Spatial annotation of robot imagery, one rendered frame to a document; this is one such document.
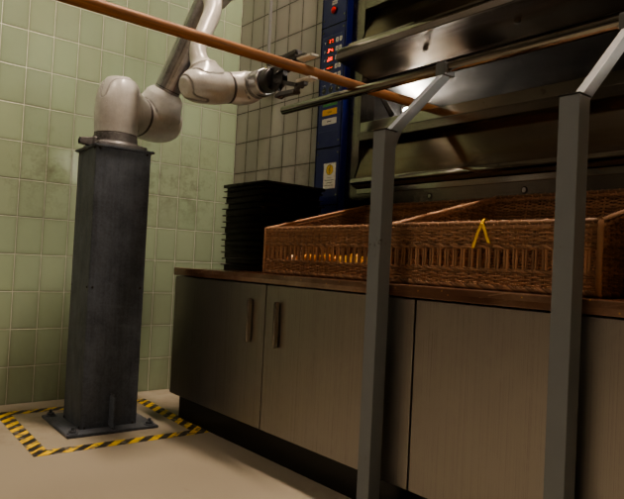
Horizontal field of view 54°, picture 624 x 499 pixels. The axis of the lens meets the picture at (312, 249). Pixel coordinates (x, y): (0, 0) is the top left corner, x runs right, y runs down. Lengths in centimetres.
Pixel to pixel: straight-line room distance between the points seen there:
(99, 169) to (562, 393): 167
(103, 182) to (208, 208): 89
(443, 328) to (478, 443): 25
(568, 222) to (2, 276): 214
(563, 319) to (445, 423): 40
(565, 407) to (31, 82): 231
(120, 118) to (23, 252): 73
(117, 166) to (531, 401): 160
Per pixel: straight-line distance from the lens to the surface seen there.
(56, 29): 291
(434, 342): 145
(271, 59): 182
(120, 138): 236
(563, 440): 124
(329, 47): 268
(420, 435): 151
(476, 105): 213
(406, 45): 225
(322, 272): 184
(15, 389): 280
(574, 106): 124
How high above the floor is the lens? 62
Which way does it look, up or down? 1 degrees up
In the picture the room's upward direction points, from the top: 3 degrees clockwise
